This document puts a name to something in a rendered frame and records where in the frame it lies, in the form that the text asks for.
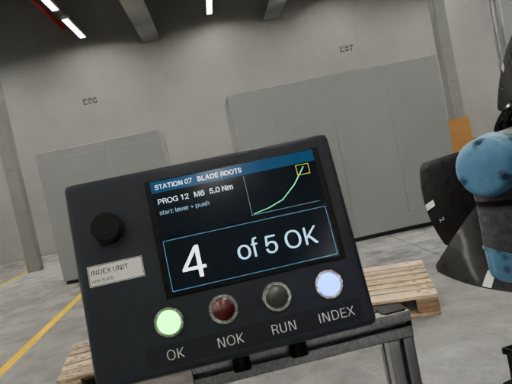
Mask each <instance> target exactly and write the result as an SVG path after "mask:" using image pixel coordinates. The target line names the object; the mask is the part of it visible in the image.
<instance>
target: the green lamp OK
mask: <svg viewBox="0 0 512 384"><path fill-rule="evenodd" d="M154 326H155V330H156V331H157V332H158V333H159V334H160V335H161V336H162V337H165V338H172V337H174V336H176V335H178V334H179V333H180V332H181V330H182V329H183V327H184V316H183V315H182V313H181V312H180V311H179V310H178V309H176V308H174V307H166V308H163V309H161V310H160V311H159V312H158V313H157V314H156V316H155V320H154Z"/></svg>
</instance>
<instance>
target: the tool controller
mask: <svg viewBox="0 0 512 384"><path fill-rule="evenodd" d="M65 197H66V206H67V210H68V215H69V224H70V229H71V234H72V243H73V248H74V252H75V261H76V266H77V271H78V280H79V285H80V290H81V295H82V303H83V308H84V313H85V321H86V326H87V332H88V340H89V345H90V350H91V358H92V363H93V368H94V377H95V382H96V384H135V383H138V382H144V381H147V380H150V379H156V378H159V377H163V376H168V375H171V374H175V373H180V372H184V371H187V370H192V369H196V368H199V367H202V366H209V365H212V364H215V363H221V362H224V361H227V360H232V365H233V369H234V373H240V372H244V371H246V370H250V369H251V361H250V358H249V355H252V354H257V353H260V352H264V351H267V350H273V349H276V348H279V347H285V346H288V345H289V346H290V353H291V356H292V358H297V357H304V356H306V355H308V354H309V351H308V348H307V344H306V341H309V340H312V339H316V338H321V337H324V336H328V335H331V334H337V333H340V332H343V331H349V330H352V329H355V328H361V327H364V326H367V325H371V324H372V323H374V322H375V320H376V316H375V312H374V310H373V304H372V302H371V298H370V294H369V290H368V287H367V284H366V279H365V276H364V273H363V268H362V265H361V262H360V257H359V254H358V250H357V246H356V242H355V240H354V234H353V232H352V228H351V225H350V220H349V217H348V214H347V209H346V206H345V203H344V198H343V195H342V192H341V187H340V184H339V180H338V176H337V172H336V170H335V166H334V161H333V158H332V155H331V150H330V147H329V144H328V139H327V138H326V137H325V136H324V135H317V136H310V137H307V138H303V139H296V140H292V141H288V142H281V143H277V144H273V145H268V146H262V147H258V148H254V149H247V150H243V151H239V152H232V153H228V154H225V155H218V156H213V157H209V158H202V159H198V160H194V161H190V162H184V163H180V164H176V165H169V166H165V167H160V168H153V169H149V170H145V171H139V172H135V173H131V174H124V175H120V176H116V177H112V178H105V179H101V180H97V181H90V182H86V183H82V184H75V185H71V186H69V187H67V188H66V190H65ZM210 229H214V232H215V236H216V242H217V245H218V249H219V256H220V260H221V263H222V269H223V273H224V277H225V282H221V283H215V284H212V285H209V286H202V287H199V288H195V289H192V290H185V291H182V292H179V293H172V294H171V288H170V284H169V280H168V273H167V269H166V265H165V257H164V253H163V249H162V242H161V240H165V239H168V238H174V237H178V236H182V235H189V234H192V233H196V232H202V231H206V230H210ZM323 270H333V271H335V272H336V273H338V274H339V275H340V276H341V279H342V280H343V288H342V291H341V293H340V294H339V295H338V296H337V297H335V298H333V299H325V298H322V297H321V296H320V295H319V294H317V292H316V291H315V285H314V283H315V278H316V276H317V275H318V274H319V273H320V272H322V271H323ZM273 282H281V283H283V284H285V285H286V286H287V287H288V288H289V290H290V293H291V301H290V304H289V305H288V306H287V307H286V308H285V309H284V310H282V311H280V312H274V311H271V310H269V309H268V308H267V307H266V306H265V305H264V303H263V300H262V293H263V291H264V288H265V287H266V286H267V285H268V284H269V283H273ZM221 294H226V295H229V296H231V297H233V298H234V299H235V301H236V302H237V304H238V314H237V316H236V318H235V319H234V320H233V321H232V322H230V323H228V324H226V325H221V324H218V323H216V322H214V321H213V320H212V319H211V317H210V314H209V305H210V302H211V301H212V299H213V298H214V297H216V296H218V295H221ZM166 307H174V308H176V309H178V310H179V311H180V312H181V313H182V315H183V316H184V327H183V329H182V330H181V332H180V333H179V334H178V335H176V336H174V337H172V338H165V337H162V336H161V335H160V334H159V333H158V332H157V331H156V330H155V326H154V320H155V316H156V314H157V313H158V312H159V311H160V310H161V309H163V308H166Z"/></svg>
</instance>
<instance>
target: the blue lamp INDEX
mask: <svg viewBox="0 0 512 384"><path fill-rule="evenodd" d="M314 285H315V291H316V292H317V294H319V295H320V296H321V297H322V298H325V299H333V298H335V297H337V296H338V295H339V294H340V293H341V291H342V288H343V280H342V279H341V276H340V275H339V274H338V273H336V272H335V271H333V270H323V271H322V272H320V273H319V274H318V275H317V276H316V278H315V283H314Z"/></svg>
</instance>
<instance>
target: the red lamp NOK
mask: <svg viewBox="0 0 512 384"><path fill-rule="evenodd" d="M209 314H210V317H211V319H212V320H213V321H214V322H216V323H218V324H221V325H226V324H228V323H230V322H232V321H233V320H234V319H235V318H236V316H237V314H238V304H237V302H236V301H235V299H234V298H233V297H231V296H229V295H226V294H221V295H218V296H216V297H214V298H213V299H212V301H211V302H210V305H209Z"/></svg>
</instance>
